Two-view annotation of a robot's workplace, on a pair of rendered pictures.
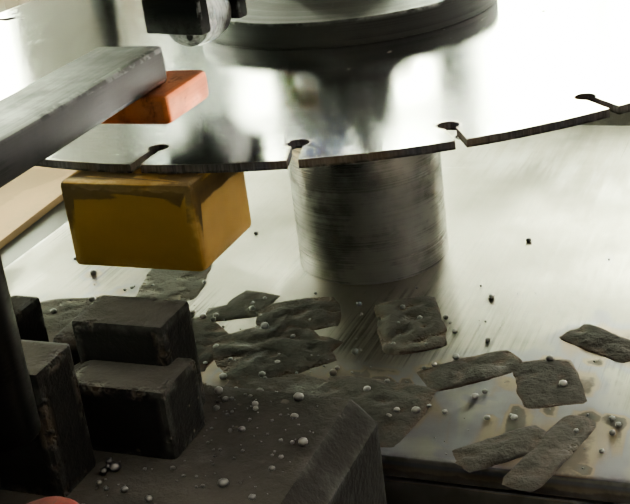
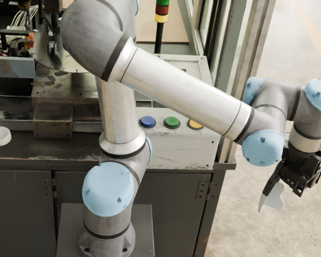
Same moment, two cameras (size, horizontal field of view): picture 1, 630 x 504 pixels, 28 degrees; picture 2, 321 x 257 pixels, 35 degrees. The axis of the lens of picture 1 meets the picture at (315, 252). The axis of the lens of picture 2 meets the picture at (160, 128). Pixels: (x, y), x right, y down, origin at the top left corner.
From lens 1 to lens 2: 157 cm
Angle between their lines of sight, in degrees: 50
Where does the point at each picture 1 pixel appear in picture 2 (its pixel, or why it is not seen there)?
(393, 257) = not seen: hidden behind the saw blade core
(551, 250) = (81, 80)
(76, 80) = (19, 31)
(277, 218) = not seen: hidden behind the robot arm
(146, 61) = (25, 33)
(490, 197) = not seen: hidden behind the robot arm
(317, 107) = (41, 46)
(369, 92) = (45, 48)
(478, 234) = (85, 75)
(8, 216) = (143, 38)
